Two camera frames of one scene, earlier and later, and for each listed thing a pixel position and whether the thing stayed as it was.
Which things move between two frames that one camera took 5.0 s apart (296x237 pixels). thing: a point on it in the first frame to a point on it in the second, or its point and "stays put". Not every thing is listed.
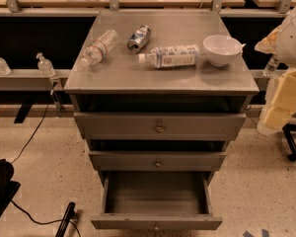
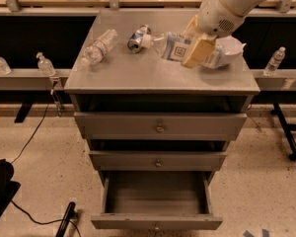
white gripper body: x=293 y=41 to x=214 y=15
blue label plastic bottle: x=169 y=56 to x=176 y=47
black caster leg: x=288 y=127 stays put
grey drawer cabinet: x=160 y=97 stays put
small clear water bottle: x=271 y=66 stays put
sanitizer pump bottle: x=44 y=66 stays put
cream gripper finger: x=274 y=118 to x=199 y=51
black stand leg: x=69 y=214 stays put
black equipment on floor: x=2 y=188 stays put
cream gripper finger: x=292 y=90 to x=191 y=26
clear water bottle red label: x=96 y=51 stays put
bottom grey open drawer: x=156 y=200 stays put
